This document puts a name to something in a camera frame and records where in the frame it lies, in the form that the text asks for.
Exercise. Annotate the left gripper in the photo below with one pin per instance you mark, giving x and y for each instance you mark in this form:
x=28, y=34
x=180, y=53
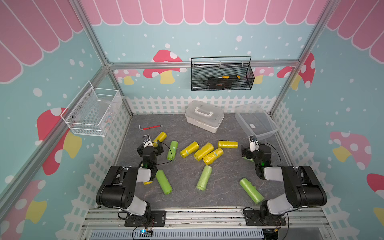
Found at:
x=150, y=149

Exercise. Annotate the clear plastic storage box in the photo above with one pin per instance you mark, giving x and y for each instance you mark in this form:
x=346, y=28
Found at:
x=255, y=121

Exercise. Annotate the yellow roll with blue label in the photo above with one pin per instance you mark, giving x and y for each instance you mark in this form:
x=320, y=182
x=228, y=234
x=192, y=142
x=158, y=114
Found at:
x=214, y=155

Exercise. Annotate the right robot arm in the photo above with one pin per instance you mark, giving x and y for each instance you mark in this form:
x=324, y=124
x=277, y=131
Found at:
x=302, y=187

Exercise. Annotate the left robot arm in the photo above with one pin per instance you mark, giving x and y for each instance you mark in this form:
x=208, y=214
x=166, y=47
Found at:
x=117, y=190

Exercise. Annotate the green roll upper left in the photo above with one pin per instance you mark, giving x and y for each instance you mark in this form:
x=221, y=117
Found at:
x=172, y=150

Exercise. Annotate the green roll lower left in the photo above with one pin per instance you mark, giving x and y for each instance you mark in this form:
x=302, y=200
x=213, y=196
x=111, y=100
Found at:
x=163, y=182

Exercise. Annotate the green roll lower right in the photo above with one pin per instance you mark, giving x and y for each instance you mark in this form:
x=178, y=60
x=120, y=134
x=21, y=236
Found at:
x=252, y=192

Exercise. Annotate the light green roll centre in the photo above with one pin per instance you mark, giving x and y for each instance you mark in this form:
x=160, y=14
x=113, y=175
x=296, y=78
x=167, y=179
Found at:
x=204, y=178

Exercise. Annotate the small circuit board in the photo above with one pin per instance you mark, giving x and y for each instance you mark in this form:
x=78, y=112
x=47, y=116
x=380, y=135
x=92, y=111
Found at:
x=146, y=233

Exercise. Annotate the yellow black screwdriver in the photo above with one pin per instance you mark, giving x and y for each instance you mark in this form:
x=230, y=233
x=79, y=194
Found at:
x=230, y=77

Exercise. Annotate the black tool in basket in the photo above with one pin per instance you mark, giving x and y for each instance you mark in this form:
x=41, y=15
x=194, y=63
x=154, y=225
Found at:
x=219, y=83

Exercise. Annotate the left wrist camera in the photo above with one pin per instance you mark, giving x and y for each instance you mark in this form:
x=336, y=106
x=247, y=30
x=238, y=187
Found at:
x=147, y=141

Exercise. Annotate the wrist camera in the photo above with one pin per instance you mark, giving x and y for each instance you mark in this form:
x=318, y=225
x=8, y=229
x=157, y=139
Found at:
x=147, y=141
x=253, y=142

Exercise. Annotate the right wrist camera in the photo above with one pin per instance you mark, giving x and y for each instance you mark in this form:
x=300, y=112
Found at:
x=253, y=142

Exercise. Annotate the red handled hex key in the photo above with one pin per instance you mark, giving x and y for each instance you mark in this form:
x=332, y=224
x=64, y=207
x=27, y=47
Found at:
x=148, y=128

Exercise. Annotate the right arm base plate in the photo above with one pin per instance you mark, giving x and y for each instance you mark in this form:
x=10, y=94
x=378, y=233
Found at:
x=259, y=218

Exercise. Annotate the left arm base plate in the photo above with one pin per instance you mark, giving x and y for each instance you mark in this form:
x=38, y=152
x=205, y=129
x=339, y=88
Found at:
x=155, y=219

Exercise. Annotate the white lidded case with handle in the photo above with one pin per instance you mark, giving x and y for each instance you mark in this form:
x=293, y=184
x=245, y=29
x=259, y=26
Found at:
x=204, y=116

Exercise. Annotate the white wire basket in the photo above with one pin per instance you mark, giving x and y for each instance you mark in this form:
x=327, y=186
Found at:
x=93, y=111

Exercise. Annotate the black wire mesh basket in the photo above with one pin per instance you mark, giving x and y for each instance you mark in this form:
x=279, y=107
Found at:
x=204, y=67

